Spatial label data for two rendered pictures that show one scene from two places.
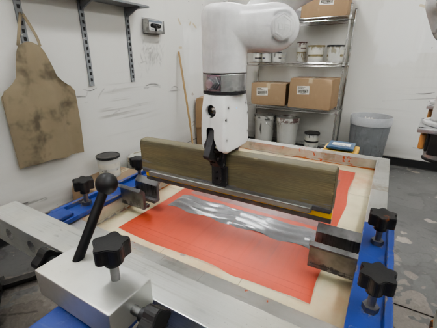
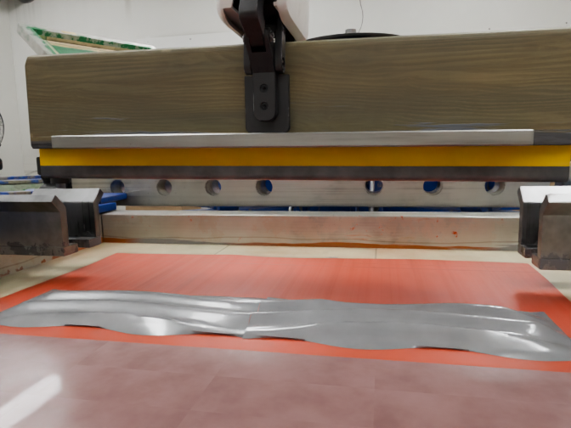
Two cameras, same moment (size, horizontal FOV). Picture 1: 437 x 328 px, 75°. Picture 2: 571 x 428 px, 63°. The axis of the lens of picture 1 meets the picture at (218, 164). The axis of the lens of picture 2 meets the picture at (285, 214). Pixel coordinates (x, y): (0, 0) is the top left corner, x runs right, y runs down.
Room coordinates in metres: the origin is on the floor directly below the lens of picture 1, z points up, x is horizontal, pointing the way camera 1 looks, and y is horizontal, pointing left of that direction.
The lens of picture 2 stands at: (0.86, -0.12, 1.06)
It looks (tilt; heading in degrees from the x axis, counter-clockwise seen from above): 8 degrees down; 162
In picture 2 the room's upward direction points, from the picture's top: 1 degrees counter-clockwise
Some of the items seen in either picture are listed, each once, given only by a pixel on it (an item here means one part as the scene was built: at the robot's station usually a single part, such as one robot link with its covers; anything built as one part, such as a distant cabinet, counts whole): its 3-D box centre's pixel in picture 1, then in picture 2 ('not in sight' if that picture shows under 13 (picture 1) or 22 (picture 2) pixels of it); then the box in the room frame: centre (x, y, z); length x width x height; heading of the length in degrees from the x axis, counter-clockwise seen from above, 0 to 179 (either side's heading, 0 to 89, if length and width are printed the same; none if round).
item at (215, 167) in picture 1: (216, 170); not in sight; (0.49, 0.00, 1.11); 0.03 x 0.03 x 0.07; 60
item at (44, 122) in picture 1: (40, 92); not in sight; (2.15, 1.30, 1.06); 0.53 x 0.07 x 1.05; 150
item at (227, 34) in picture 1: (248, 38); not in sight; (0.52, -0.05, 1.33); 0.15 x 0.10 x 0.11; 110
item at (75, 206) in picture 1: (117, 200); not in sight; (0.63, 0.25, 0.98); 0.30 x 0.05 x 0.07; 150
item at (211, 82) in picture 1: (222, 81); not in sight; (0.51, -0.01, 1.26); 0.09 x 0.07 x 0.03; 150
